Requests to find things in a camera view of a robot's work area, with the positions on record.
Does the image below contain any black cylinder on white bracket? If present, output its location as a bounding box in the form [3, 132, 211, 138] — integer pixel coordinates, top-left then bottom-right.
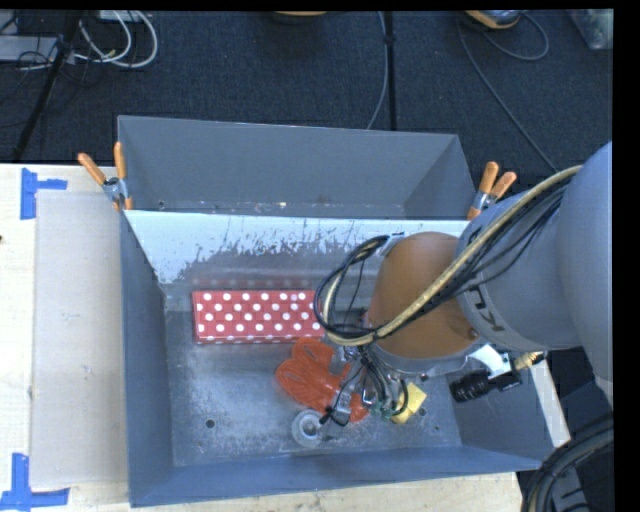
[449, 344, 546, 404]

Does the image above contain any orange plastic toy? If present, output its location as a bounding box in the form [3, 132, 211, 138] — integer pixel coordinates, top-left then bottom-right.
[274, 336, 372, 425]

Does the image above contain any pale flat board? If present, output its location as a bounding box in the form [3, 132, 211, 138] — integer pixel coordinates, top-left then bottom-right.
[28, 189, 132, 494]

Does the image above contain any grey metal bin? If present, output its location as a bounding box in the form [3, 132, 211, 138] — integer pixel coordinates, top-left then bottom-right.
[115, 114, 572, 509]

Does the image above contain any yellow block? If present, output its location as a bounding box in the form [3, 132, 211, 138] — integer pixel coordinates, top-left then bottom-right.
[389, 381, 429, 426]

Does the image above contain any red white-dotted box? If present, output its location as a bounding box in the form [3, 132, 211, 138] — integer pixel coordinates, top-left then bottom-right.
[191, 290, 327, 346]

